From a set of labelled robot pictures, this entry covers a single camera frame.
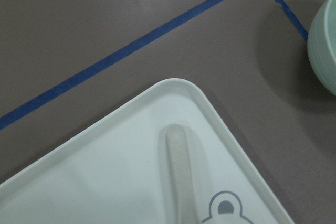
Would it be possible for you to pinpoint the white ceramic spoon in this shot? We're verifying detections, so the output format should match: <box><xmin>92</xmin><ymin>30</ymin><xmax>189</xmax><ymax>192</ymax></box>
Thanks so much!
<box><xmin>158</xmin><ymin>124</ymin><xmax>200</xmax><ymax>223</ymax></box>

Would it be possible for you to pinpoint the light green bowl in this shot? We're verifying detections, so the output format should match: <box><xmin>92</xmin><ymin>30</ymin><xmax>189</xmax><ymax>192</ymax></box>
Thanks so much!
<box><xmin>307</xmin><ymin>0</ymin><xmax>335</xmax><ymax>94</ymax></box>

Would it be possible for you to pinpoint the white bear serving tray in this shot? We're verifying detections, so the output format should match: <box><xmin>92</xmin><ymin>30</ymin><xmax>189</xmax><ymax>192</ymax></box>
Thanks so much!
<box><xmin>1</xmin><ymin>79</ymin><xmax>292</xmax><ymax>223</ymax></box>

